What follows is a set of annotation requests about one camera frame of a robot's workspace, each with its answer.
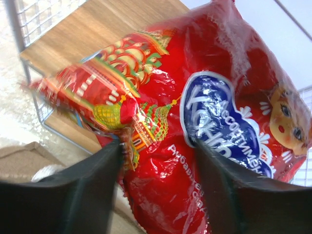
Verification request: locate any brown paper grocery bag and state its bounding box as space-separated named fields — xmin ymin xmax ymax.
xmin=0 ymin=142 xmax=143 ymax=234

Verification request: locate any red candy bag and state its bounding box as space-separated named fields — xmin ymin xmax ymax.
xmin=29 ymin=0 xmax=312 ymax=234

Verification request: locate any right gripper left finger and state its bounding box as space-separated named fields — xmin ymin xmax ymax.
xmin=0 ymin=140 xmax=121 ymax=234

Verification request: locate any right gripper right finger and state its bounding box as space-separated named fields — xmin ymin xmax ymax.
xmin=195 ymin=140 xmax=312 ymax=234

